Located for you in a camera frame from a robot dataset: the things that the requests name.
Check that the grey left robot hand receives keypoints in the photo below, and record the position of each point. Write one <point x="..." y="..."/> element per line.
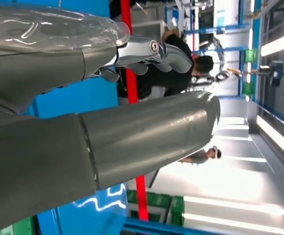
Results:
<point x="144" y="136"/>

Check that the blue metal shelf rack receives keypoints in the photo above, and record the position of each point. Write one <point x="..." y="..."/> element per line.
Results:
<point x="83" y="97"/>
<point x="217" y="30"/>

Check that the person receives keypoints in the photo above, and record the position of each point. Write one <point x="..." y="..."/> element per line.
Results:
<point x="156" y="84"/>
<point x="200" y="157"/>

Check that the red barrier tape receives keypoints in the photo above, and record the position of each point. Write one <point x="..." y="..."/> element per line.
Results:
<point x="142" y="198"/>

